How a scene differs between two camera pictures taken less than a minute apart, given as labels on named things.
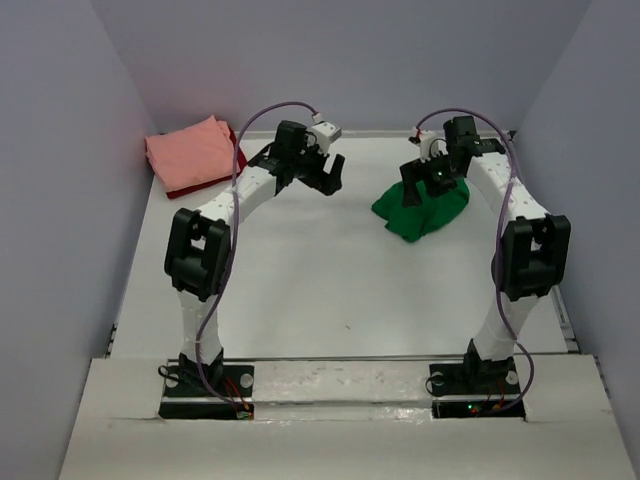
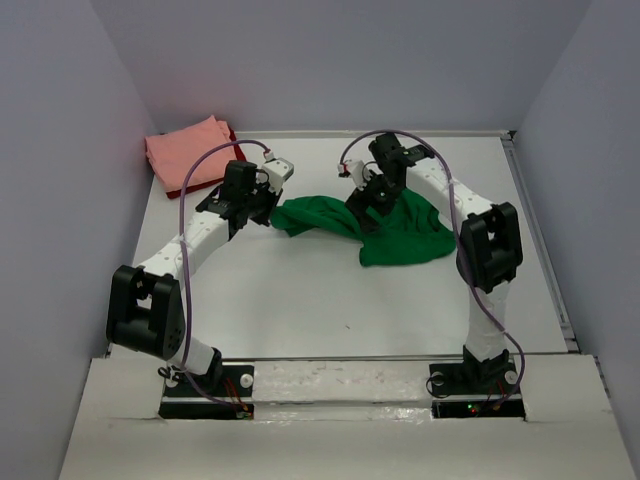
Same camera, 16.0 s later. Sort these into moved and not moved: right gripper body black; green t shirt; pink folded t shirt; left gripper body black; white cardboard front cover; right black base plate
Moved: green t shirt; left gripper body black; right gripper body black
Not moved: white cardboard front cover; right black base plate; pink folded t shirt
